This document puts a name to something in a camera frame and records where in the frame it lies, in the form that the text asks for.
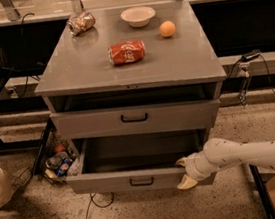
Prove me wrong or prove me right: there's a black metal table leg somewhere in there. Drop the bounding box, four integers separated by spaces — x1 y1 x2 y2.
249 165 275 219

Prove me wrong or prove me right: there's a black floor cable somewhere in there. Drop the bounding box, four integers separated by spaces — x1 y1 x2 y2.
75 188 118 219

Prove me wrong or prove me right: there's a small red apple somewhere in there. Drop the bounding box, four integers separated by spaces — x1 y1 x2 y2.
54 144 66 153

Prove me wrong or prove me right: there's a crumpled snack bag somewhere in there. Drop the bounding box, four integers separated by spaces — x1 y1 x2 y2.
67 11 96 36

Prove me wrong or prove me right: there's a black power adapter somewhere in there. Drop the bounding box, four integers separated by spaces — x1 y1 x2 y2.
242 49 261 62

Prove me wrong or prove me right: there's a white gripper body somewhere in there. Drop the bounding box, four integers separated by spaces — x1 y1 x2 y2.
184 151 219 182

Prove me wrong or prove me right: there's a red cola can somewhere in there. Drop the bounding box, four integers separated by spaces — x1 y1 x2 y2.
108 40 146 65

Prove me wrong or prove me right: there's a blue soda can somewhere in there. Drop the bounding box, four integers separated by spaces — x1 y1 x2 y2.
55 158 72 177

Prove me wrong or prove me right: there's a grey drawer cabinet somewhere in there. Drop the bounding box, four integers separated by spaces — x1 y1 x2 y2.
24 0 242 206

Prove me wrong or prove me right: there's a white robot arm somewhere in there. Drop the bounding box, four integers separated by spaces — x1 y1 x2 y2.
176 138 275 190

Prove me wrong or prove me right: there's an orange fruit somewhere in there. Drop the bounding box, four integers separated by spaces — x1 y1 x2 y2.
159 21 176 38

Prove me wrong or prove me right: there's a grey top drawer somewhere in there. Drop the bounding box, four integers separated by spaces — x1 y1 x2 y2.
51 99 220 140

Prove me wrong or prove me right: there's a grey drawer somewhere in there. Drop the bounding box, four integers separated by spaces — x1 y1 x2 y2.
67 129 206 194
51 99 220 140

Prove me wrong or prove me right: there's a white bowl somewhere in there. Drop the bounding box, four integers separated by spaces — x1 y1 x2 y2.
120 6 156 28

